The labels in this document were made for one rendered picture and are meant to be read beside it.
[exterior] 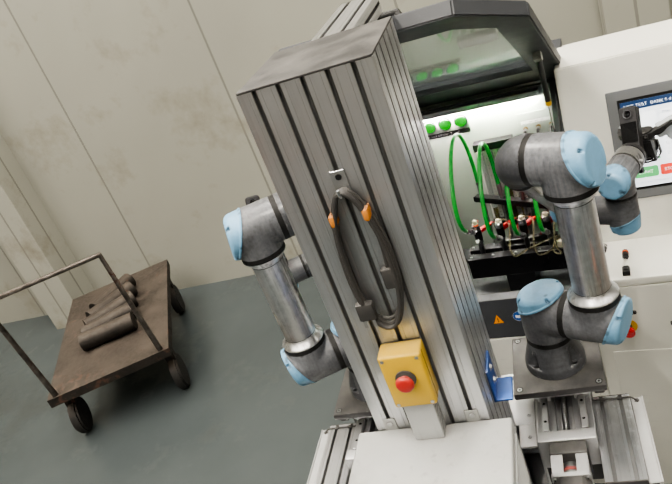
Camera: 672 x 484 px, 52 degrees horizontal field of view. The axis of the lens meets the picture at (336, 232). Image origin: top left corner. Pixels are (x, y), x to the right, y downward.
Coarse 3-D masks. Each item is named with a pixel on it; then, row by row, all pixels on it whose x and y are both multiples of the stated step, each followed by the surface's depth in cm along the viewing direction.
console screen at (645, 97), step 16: (608, 96) 212; (624, 96) 210; (640, 96) 208; (656, 96) 207; (608, 112) 213; (640, 112) 210; (656, 112) 208; (640, 176) 216; (656, 176) 214; (640, 192) 217; (656, 192) 215
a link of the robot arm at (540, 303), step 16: (528, 288) 171; (544, 288) 168; (560, 288) 165; (528, 304) 166; (544, 304) 164; (560, 304) 163; (528, 320) 168; (544, 320) 165; (560, 320) 163; (528, 336) 172; (544, 336) 168; (560, 336) 166
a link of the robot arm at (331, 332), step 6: (330, 330) 186; (330, 336) 184; (336, 336) 183; (330, 342) 183; (336, 342) 182; (336, 348) 182; (342, 348) 182; (336, 354) 182; (342, 354) 182; (342, 360) 182; (348, 360) 183; (342, 366) 184; (348, 366) 186
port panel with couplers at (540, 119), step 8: (528, 112) 243; (536, 112) 242; (544, 112) 241; (552, 112) 241; (520, 120) 246; (528, 120) 245; (536, 120) 244; (544, 120) 243; (520, 128) 247; (528, 128) 246; (536, 128) 242; (544, 128) 245; (552, 128) 244
